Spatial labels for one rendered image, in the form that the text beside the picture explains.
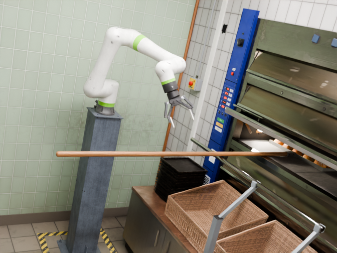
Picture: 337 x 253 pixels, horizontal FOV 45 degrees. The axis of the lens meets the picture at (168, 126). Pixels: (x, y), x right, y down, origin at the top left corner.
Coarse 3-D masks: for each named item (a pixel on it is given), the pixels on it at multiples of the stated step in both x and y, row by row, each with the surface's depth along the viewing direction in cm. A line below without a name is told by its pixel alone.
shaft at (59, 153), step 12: (60, 156) 210; (72, 156) 213; (84, 156) 217; (96, 156) 220; (108, 156) 224; (120, 156) 228; (132, 156) 232; (144, 156) 236; (156, 156) 241; (168, 156) 245; (180, 156) 250
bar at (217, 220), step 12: (216, 156) 269; (252, 180) 239; (288, 204) 215; (216, 216) 232; (300, 216) 208; (216, 228) 232; (324, 228) 198; (216, 240) 235; (312, 240) 198; (204, 252) 239
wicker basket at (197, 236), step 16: (192, 192) 306; (208, 192) 314; (224, 192) 311; (176, 208) 287; (208, 208) 319; (224, 208) 305; (240, 208) 293; (256, 208) 281; (176, 224) 286; (192, 224) 268; (208, 224) 298; (224, 224) 301; (256, 224) 269; (192, 240) 267
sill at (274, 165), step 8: (232, 144) 312; (240, 144) 304; (264, 160) 282; (272, 160) 282; (272, 168) 276; (280, 168) 270; (288, 176) 263; (296, 176) 260; (304, 184) 252; (312, 184) 252; (312, 192) 247; (320, 192) 242; (328, 200) 237; (336, 200) 234; (336, 208) 232
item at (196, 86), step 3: (192, 78) 350; (195, 78) 348; (198, 78) 352; (192, 81) 350; (195, 81) 346; (198, 81) 347; (201, 81) 348; (195, 84) 346; (198, 84) 348; (201, 84) 349; (189, 87) 353; (192, 87) 349; (195, 87) 347; (198, 87) 349; (195, 90) 349; (198, 90) 350
